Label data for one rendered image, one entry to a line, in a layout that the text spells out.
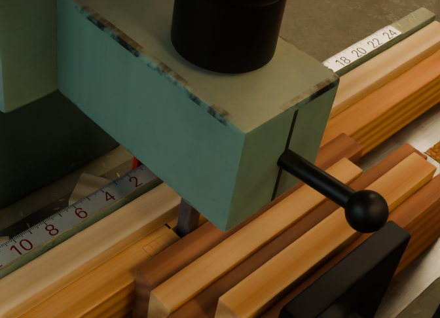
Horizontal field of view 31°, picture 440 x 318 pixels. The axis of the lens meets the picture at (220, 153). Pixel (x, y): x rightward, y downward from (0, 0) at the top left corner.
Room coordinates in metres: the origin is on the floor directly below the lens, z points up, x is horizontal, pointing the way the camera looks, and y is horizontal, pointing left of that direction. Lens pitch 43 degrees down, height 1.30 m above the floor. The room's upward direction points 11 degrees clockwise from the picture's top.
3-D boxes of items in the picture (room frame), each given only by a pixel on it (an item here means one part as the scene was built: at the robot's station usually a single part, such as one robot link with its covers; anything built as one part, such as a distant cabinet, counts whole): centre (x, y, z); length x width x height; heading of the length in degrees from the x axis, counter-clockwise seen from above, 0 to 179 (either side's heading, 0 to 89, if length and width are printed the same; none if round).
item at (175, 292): (0.31, -0.03, 0.93); 0.17 x 0.02 x 0.06; 142
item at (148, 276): (0.33, -0.03, 0.93); 0.18 x 0.02 x 0.05; 142
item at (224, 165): (0.33, 0.02, 1.03); 0.14 x 0.07 x 0.09; 52
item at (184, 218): (0.31, 0.01, 0.94); 0.01 x 0.01 x 0.05; 52
